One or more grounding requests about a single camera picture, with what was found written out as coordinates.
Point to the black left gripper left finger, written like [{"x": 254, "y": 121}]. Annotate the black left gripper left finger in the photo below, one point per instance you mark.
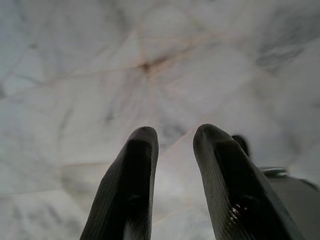
[{"x": 125, "y": 190}]

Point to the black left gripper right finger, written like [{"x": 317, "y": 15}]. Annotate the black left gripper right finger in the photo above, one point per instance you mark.
[{"x": 237, "y": 190}]

